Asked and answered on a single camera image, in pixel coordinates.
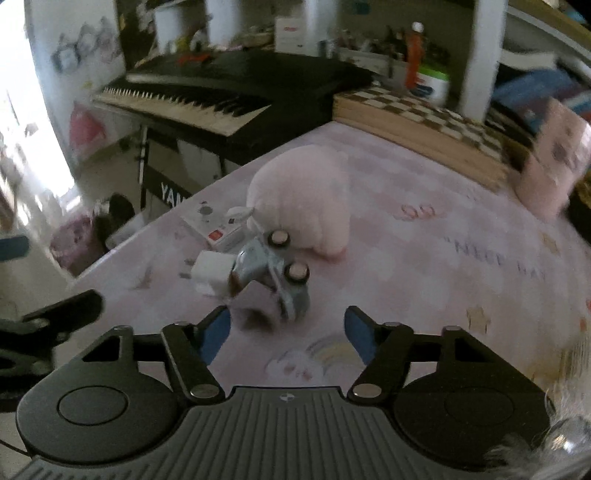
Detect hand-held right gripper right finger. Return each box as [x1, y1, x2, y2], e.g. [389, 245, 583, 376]
[344, 305, 513, 403]

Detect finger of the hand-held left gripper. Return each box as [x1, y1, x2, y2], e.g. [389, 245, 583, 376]
[0, 290, 103, 336]

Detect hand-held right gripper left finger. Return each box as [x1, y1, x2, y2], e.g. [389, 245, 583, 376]
[81, 305, 232, 401]

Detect blue toy car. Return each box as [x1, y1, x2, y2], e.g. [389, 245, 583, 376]
[231, 230, 311, 322]

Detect pink checked cloth desktop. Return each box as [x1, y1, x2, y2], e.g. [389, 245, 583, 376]
[69, 120, 591, 416]

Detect white charger plug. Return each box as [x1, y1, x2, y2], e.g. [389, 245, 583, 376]
[184, 250, 235, 297]

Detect pink bag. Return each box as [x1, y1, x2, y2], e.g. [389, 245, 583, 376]
[50, 216, 101, 274]

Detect black shoes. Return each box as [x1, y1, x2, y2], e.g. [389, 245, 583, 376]
[93, 193, 138, 252]

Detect white flat box red label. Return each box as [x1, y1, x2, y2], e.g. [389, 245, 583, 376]
[180, 200, 246, 246]

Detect pink plush toy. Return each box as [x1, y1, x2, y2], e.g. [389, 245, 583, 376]
[246, 144, 350, 258]

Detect black keyboard stand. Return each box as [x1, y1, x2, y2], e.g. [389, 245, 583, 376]
[135, 124, 197, 219]

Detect fluffy plush toy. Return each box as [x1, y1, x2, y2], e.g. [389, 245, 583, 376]
[488, 330, 591, 480]

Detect wooden chessboard box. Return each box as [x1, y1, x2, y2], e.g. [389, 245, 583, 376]
[331, 87, 509, 193]

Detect black electronic keyboard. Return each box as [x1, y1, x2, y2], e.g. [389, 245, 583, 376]
[91, 47, 376, 163]

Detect white jar with green lid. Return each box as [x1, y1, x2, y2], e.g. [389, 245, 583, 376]
[414, 64, 452, 108]

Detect pink cylindrical tin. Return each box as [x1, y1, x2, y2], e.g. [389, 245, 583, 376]
[514, 98, 591, 219]

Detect orange spray bottle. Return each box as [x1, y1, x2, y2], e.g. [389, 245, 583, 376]
[404, 21, 426, 89]

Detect row of leaning books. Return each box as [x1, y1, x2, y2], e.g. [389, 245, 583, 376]
[488, 65, 586, 139]

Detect white bookshelf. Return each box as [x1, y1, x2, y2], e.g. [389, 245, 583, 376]
[462, 0, 591, 121]

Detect white carton red print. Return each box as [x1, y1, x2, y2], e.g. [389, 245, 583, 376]
[274, 17, 308, 52]

